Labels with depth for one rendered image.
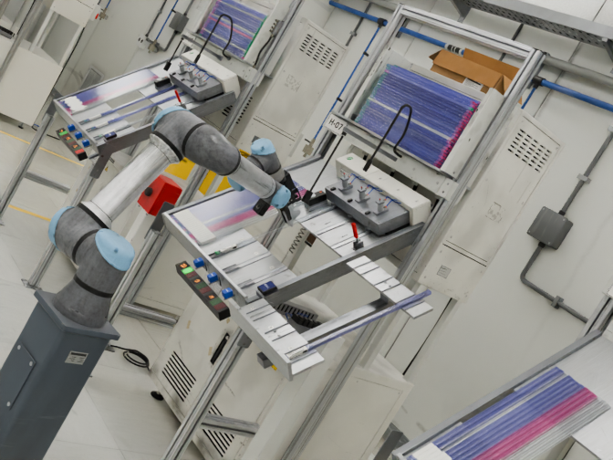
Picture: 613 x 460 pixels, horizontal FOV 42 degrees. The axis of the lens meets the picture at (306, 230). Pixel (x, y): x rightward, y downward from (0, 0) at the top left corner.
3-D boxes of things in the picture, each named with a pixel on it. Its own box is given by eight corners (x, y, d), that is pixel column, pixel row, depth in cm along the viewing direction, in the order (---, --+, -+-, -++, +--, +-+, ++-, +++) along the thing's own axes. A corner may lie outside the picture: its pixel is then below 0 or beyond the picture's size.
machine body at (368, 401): (212, 497, 279) (301, 350, 272) (140, 385, 331) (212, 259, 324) (335, 511, 322) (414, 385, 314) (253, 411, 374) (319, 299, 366)
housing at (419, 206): (413, 242, 282) (412, 208, 274) (337, 189, 318) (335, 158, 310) (431, 234, 285) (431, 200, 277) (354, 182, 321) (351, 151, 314)
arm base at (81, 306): (67, 323, 204) (86, 290, 203) (43, 293, 214) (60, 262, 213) (113, 331, 216) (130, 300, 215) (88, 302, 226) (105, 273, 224)
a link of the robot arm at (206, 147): (228, 136, 217) (299, 189, 260) (201, 118, 222) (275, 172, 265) (204, 171, 217) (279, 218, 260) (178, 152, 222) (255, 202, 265)
